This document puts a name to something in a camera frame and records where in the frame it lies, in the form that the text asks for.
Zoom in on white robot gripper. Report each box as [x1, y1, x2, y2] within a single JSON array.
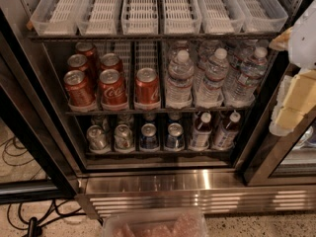
[[269, 0, 316, 136]]

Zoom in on clear top shelf tray six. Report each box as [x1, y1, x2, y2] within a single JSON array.
[[237, 0, 288, 33]]

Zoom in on clear top shelf tray five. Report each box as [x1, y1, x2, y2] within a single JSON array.
[[197, 0, 245, 34]]

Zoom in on clear top shelf tray four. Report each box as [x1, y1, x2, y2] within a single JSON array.
[[162, 0, 201, 35]]

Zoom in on stainless steel fridge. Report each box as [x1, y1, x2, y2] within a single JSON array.
[[0, 0, 316, 218]]

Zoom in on blue can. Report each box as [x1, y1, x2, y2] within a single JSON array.
[[165, 122, 185, 151], [139, 123, 159, 150]]

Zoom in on clear top shelf tray three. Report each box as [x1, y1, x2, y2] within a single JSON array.
[[120, 0, 158, 35]]

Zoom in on silver can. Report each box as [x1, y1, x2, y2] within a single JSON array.
[[115, 124, 134, 152], [86, 125, 110, 154]]

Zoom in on clear top shelf tray two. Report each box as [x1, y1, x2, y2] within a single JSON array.
[[76, 0, 121, 36]]

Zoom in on back red can left lane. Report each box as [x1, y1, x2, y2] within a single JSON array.
[[75, 42, 100, 78]]

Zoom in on silver can bottom left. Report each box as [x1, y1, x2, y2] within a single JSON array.
[[86, 125, 110, 154]]

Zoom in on front red can left lane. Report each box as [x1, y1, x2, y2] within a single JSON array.
[[63, 70, 96, 107]]

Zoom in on middle red can left lane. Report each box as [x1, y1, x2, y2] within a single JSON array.
[[67, 54, 90, 74]]

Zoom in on clear top shelf tray one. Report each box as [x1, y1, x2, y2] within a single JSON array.
[[31, 0, 82, 36]]

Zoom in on open glass fridge door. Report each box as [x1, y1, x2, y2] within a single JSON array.
[[0, 12, 78, 204]]

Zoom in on front water bottle right lane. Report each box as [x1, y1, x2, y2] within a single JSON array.
[[224, 46, 268, 107]]

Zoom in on water bottle lane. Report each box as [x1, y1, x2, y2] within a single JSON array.
[[196, 48, 229, 108], [224, 46, 268, 107], [165, 49, 195, 109]]

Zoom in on front water bottle middle lane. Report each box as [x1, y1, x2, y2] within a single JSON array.
[[196, 48, 229, 108]]

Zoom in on brown tea bottle right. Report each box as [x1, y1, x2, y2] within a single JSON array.
[[212, 111, 241, 150]]

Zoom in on brown tea bottle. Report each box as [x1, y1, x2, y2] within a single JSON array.
[[212, 111, 241, 150], [190, 112, 212, 148]]

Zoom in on brown tea bottle left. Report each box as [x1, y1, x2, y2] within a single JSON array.
[[190, 112, 212, 148]]

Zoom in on front water bottle left lane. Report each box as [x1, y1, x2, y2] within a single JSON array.
[[165, 49, 195, 109]]

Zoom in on clear plastic bin with food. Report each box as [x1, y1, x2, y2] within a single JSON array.
[[102, 207, 208, 237]]

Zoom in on black floor cables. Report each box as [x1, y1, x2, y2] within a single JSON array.
[[0, 135, 87, 237]]

